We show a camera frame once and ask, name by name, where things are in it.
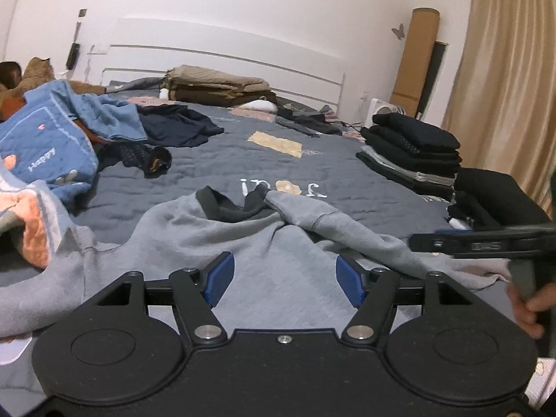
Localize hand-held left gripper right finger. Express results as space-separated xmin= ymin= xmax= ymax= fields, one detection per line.
xmin=335 ymin=253 xmax=476 ymax=349

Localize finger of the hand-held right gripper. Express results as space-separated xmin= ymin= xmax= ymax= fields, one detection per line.
xmin=409 ymin=231 xmax=457 ymax=255

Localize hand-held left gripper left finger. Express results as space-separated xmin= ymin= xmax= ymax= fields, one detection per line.
xmin=92 ymin=251 xmax=236 ymax=349

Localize grey sweatshirt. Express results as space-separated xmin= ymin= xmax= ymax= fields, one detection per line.
xmin=0 ymin=186 xmax=513 ymax=357

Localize stack of folded dark clothes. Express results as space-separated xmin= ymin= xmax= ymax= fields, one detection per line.
xmin=357 ymin=112 xmax=462 ymax=201

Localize person's right hand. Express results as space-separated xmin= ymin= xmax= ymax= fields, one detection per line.
xmin=508 ymin=282 xmax=556 ymax=340

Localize black folded garment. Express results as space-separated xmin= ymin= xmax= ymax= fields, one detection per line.
xmin=447 ymin=169 xmax=552 ymax=232

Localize grey printed bed quilt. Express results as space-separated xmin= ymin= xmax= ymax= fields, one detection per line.
xmin=0 ymin=79 xmax=543 ymax=313

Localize white appliance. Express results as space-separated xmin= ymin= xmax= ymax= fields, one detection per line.
xmin=360 ymin=98 xmax=404 ymax=131

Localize dark dotted garment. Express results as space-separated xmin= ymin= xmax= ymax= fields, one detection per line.
xmin=98 ymin=141 xmax=172 ymax=179

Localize navy garment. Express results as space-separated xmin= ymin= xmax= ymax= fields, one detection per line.
xmin=138 ymin=103 xmax=224 ymax=147

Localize dark grey crumpled garment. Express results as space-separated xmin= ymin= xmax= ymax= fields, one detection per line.
xmin=276 ymin=104 xmax=344 ymax=136

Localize beige curtain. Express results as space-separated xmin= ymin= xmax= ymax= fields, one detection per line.
xmin=441 ymin=0 xmax=556 ymax=222

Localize white pillow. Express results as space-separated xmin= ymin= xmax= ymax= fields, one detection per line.
xmin=241 ymin=99 xmax=279 ymax=114

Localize tall cardboard roll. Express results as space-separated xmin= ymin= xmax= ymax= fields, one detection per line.
xmin=389 ymin=7 xmax=440 ymax=118

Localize light blue denim garment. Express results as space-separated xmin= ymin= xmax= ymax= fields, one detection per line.
xmin=65 ymin=80 xmax=148 ymax=144

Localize folded khaki blankets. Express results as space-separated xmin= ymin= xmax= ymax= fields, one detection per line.
xmin=161 ymin=65 xmax=279 ymax=107

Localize blue orange printed blanket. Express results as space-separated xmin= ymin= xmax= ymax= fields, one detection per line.
xmin=0 ymin=80 xmax=100 ymax=270

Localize white headboard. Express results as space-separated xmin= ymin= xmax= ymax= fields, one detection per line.
xmin=101 ymin=18 xmax=346 ymax=118

